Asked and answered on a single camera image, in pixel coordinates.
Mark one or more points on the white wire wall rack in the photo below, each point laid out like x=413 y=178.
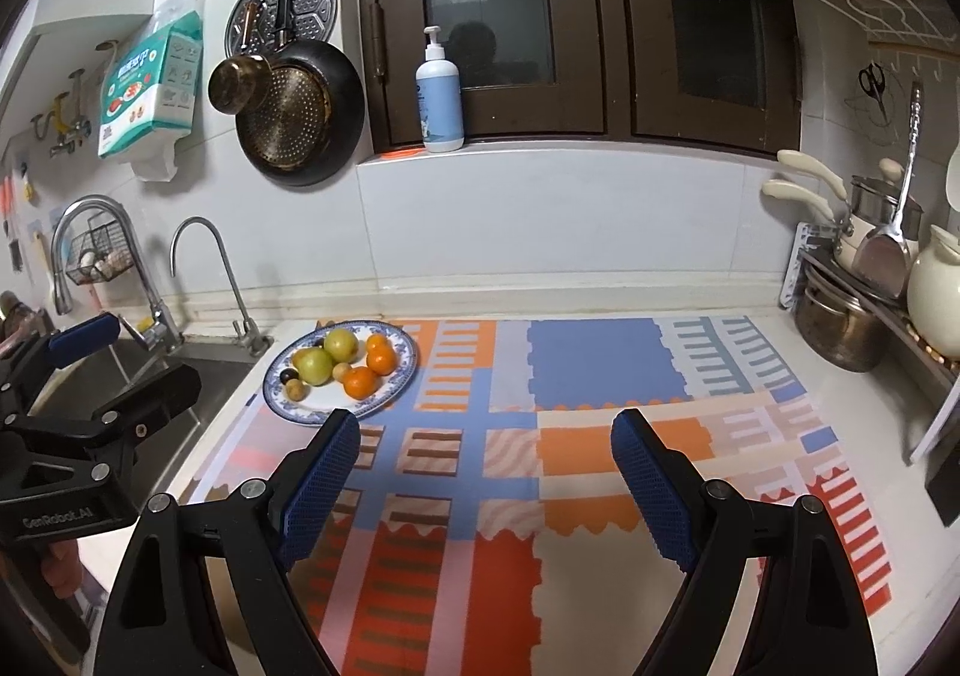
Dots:
x=898 y=26

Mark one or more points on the orange tangerine front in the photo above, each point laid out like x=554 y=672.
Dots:
x=376 y=340

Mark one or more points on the teal tissue paper pack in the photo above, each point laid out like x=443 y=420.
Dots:
x=148 y=99

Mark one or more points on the wire sponge basket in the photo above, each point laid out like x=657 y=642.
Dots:
x=99 y=252

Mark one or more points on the steel lidded saucepan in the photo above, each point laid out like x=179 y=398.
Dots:
x=872 y=203

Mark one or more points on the white ceramic jug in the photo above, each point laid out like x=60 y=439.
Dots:
x=932 y=296

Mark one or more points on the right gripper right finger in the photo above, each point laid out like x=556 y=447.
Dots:
x=666 y=487

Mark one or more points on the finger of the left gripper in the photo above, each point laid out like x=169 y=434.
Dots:
x=31 y=355
x=123 y=422

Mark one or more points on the small brown kiwi fruit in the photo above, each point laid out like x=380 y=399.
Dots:
x=296 y=389

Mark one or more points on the dark wooden window frame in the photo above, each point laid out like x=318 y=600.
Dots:
x=717 y=74

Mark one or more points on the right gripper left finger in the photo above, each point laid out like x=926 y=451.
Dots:
x=307 y=483

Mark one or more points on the brass colander strainer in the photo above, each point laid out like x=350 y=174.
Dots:
x=282 y=114

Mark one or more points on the blue white porcelain plate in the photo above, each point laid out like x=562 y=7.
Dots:
x=358 y=366

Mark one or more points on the yellow green pear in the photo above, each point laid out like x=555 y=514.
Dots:
x=341 y=344

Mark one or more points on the cream pot handle lower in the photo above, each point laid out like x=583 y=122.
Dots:
x=779 y=188

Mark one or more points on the steel cooking pot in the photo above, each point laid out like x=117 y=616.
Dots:
x=833 y=321

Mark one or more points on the black scissors on wall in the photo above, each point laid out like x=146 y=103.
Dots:
x=872 y=82

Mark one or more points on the large orange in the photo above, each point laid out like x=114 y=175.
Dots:
x=360 y=383

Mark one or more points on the colourful patterned table mat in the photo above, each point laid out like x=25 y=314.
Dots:
x=485 y=528

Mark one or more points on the black frying pan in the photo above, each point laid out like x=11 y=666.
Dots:
x=334 y=70

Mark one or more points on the person's left hand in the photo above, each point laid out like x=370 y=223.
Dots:
x=62 y=569

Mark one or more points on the small orange tangerine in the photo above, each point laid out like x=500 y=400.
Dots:
x=341 y=371

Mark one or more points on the blue white soap bottle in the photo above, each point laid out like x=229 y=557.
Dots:
x=438 y=96

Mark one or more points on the tall chrome faucet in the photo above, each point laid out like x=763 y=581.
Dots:
x=162 y=333

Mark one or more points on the steel ladle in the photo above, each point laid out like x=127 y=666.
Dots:
x=883 y=260

